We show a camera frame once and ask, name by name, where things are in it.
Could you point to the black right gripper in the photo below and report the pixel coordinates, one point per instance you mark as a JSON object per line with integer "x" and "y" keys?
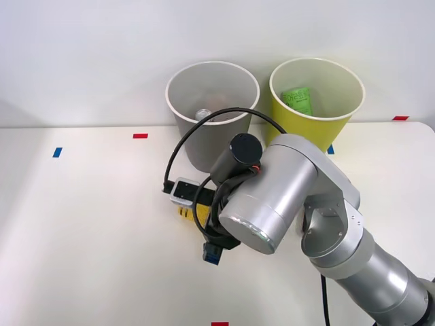
{"x": 225, "y": 241}

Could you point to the yellow plastic bottle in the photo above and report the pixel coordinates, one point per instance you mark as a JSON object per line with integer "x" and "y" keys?
{"x": 201, "y": 214}

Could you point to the silver-grey right robot arm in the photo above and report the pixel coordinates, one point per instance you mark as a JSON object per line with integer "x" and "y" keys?
{"x": 292, "y": 183}

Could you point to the grey plastic waste bin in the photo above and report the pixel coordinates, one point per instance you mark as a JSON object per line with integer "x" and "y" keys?
{"x": 217, "y": 149}

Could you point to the silver drink can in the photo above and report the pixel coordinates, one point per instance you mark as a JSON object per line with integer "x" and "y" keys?
{"x": 202, "y": 114}

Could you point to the yellow-green plastic waste bin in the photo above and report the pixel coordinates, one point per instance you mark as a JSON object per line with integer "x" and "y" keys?
{"x": 306, "y": 130}

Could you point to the green drink can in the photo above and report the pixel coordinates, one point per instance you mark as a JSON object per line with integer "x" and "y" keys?
{"x": 298, "y": 100}

